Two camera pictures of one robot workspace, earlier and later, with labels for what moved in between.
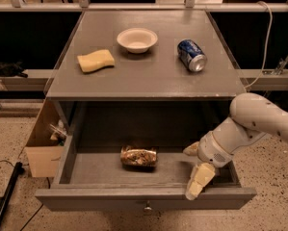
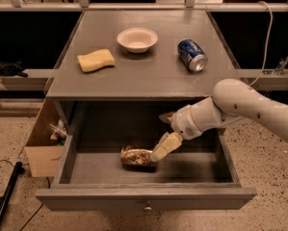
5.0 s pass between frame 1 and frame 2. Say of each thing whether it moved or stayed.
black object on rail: stayed
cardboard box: stayed
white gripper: moved
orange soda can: stayed
